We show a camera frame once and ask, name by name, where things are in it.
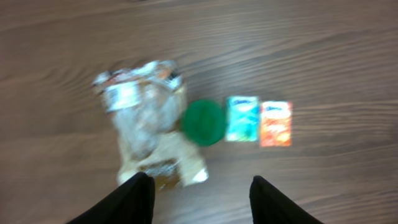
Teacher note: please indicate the orange Kleenex tissue pack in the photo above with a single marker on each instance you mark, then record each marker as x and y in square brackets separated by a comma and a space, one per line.
[276, 124]

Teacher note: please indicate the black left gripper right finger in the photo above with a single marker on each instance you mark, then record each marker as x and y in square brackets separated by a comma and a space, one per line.
[271, 206]

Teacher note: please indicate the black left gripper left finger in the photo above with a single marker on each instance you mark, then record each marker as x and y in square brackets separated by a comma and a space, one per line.
[131, 203]

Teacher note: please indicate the clear snack bag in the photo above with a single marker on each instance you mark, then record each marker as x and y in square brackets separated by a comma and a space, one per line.
[146, 105]

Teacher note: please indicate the green lid jar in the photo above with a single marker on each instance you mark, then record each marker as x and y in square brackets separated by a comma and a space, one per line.
[204, 122]

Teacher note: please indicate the teal Kleenex tissue pack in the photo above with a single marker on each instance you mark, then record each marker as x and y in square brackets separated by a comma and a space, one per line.
[242, 118]

